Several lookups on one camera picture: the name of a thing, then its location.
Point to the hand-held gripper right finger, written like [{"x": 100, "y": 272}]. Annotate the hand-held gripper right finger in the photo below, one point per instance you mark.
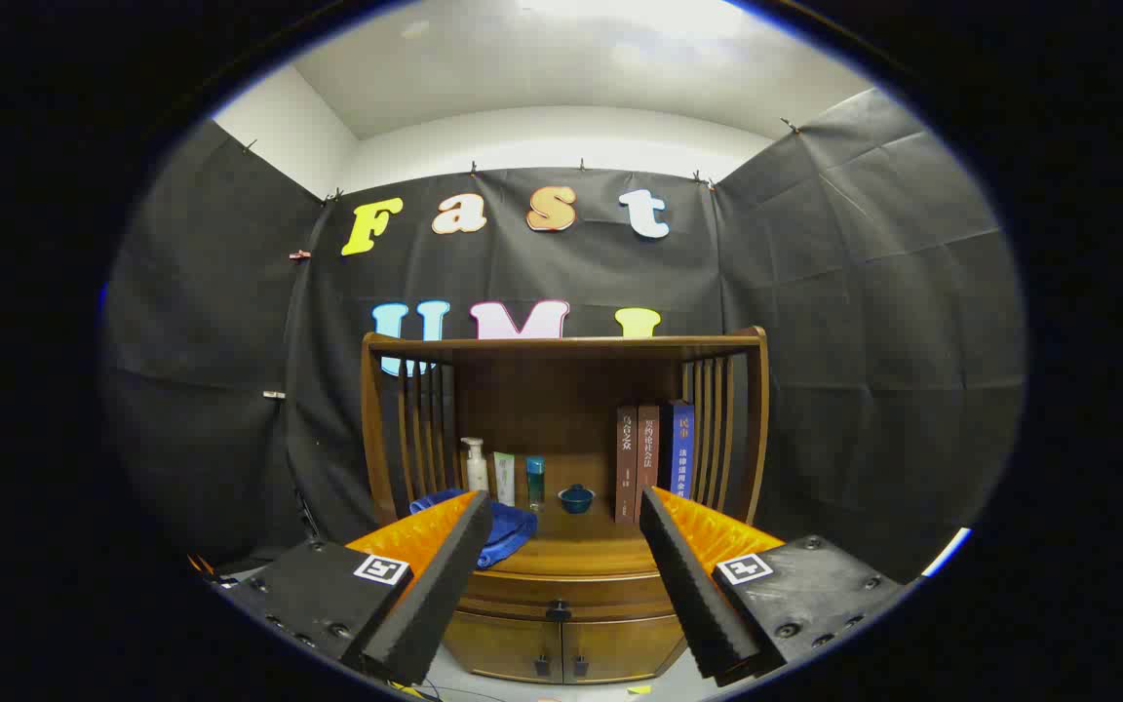
[{"x": 693, "y": 595}]

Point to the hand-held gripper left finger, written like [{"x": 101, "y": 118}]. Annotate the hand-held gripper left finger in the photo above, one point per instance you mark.
[{"x": 435, "y": 595}]

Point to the wooden drawer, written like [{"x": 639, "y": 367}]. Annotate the wooden drawer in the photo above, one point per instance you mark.
[{"x": 600, "y": 595}]

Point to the wooden cabinet door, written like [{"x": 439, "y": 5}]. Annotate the wooden cabinet door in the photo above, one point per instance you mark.
[
  {"x": 620, "y": 643},
  {"x": 503, "y": 643}
]

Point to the wooden countertop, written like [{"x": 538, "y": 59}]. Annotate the wooden countertop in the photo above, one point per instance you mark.
[{"x": 581, "y": 546}]

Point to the wooden cabinet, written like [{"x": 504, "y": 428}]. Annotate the wooden cabinet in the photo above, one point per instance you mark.
[{"x": 561, "y": 390}]

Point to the blue folded towel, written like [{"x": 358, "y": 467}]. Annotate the blue folded towel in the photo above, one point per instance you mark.
[{"x": 513, "y": 531}]

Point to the white pump bottle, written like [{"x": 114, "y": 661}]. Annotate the white pump bottle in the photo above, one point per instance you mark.
[{"x": 477, "y": 473}]

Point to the white green tube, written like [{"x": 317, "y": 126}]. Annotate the white green tube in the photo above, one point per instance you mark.
[{"x": 504, "y": 478}]

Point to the blue book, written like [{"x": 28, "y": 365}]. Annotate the blue book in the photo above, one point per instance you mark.
[{"x": 682, "y": 453}]

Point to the dark brown book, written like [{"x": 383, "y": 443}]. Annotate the dark brown book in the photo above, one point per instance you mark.
[{"x": 626, "y": 468}]

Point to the reddish brown book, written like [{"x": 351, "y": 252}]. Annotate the reddish brown book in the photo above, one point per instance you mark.
[{"x": 648, "y": 458}]

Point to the blue lidded teacup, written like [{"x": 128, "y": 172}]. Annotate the blue lidded teacup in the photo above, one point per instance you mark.
[{"x": 576, "y": 500}]

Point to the teal bottle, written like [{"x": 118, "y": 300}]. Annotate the teal bottle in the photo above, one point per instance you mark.
[{"x": 535, "y": 480}]

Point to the black backdrop cloth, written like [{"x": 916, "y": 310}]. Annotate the black backdrop cloth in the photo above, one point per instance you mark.
[{"x": 864, "y": 292}]

